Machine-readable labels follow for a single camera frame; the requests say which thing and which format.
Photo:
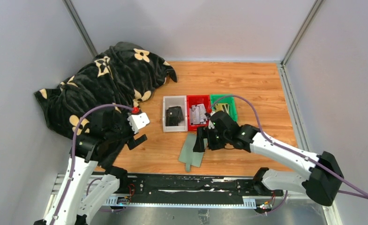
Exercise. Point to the black cards stack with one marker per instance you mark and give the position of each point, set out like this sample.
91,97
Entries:
173,116

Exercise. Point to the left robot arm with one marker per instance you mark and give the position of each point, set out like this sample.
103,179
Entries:
76,202

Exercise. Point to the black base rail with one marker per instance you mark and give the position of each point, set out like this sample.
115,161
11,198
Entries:
192,191

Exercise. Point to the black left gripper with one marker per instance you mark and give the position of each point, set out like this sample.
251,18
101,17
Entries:
123,117

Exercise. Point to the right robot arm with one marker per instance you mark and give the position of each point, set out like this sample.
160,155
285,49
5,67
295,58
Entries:
316,175

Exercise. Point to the black floral fleece blanket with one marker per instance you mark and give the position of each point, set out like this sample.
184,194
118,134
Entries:
123,75

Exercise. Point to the red plastic bin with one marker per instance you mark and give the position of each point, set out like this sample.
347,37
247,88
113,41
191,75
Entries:
194,100

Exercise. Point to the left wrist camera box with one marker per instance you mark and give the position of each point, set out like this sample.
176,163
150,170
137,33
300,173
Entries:
138,121

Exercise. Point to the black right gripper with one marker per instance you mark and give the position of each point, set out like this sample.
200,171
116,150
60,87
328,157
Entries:
204,132

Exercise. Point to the gold cards in green bin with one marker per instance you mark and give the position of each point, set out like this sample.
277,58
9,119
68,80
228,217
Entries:
225,107

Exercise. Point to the white cards stack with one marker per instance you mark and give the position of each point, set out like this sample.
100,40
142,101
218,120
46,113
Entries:
197,114

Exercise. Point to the green plastic bin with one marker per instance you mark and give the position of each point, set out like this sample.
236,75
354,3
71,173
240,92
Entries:
229,100

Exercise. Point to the white plastic bin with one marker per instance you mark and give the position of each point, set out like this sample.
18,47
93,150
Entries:
169,101

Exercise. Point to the teal leather card holder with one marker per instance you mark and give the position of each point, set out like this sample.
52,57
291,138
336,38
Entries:
187,156

